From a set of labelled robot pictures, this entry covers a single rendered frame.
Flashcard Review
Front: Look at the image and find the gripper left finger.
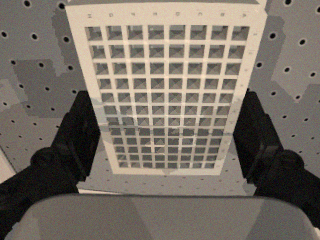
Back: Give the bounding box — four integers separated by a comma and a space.
0, 91, 101, 240

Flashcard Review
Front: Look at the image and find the grey flat base plate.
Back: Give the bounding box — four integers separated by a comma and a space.
0, 0, 320, 196

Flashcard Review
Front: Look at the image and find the white well plate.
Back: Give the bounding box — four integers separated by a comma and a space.
65, 0, 267, 175

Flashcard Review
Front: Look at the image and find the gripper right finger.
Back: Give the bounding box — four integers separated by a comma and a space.
233, 91, 320, 230

